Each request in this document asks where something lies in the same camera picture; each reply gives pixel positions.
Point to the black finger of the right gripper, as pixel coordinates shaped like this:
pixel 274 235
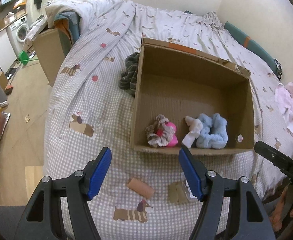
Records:
pixel 278 159

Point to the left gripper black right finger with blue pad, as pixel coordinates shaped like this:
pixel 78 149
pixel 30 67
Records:
pixel 247 218

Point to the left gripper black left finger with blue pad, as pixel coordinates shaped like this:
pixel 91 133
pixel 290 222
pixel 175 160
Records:
pixel 42 217

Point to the brown cloth piece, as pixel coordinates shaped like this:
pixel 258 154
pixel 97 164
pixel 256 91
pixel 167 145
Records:
pixel 180 193

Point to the pink soft toy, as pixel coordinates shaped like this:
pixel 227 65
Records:
pixel 168 133

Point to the person's hand holding gripper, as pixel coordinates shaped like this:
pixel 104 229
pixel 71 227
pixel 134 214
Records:
pixel 283 208

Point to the light blue fluffy scrunchie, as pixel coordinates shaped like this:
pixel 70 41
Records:
pixel 214 132

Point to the white folded sock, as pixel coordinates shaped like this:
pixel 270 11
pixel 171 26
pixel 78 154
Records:
pixel 195 128

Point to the dachshund print bed sheet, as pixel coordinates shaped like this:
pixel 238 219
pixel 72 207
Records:
pixel 88 111

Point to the teal orange bed cushion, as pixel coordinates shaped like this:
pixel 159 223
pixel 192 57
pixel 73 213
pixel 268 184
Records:
pixel 250 44

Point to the open brown cardboard box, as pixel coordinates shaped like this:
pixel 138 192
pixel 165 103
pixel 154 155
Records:
pixel 178 81

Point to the beige grey scrunchie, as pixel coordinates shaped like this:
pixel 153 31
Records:
pixel 152 138

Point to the green plastic tool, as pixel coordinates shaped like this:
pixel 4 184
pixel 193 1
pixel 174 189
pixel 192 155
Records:
pixel 24 58

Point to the dark striped cloth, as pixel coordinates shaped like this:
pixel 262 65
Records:
pixel 128 78

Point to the large cardboard box beside bed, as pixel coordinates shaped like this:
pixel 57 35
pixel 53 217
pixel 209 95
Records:
pixel 51 47

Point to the white washing machine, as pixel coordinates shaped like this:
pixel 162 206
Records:
pixel 17 32

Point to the bunched white duvet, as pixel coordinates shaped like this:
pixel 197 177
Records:
pixel 87 10

